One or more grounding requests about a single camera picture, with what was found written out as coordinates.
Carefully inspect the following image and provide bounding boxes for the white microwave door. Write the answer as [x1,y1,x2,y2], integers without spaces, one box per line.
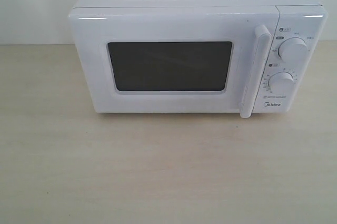
[69,6,280,118]

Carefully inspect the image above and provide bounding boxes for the white upper power knob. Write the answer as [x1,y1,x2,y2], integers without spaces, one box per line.
[278,37,309,62]

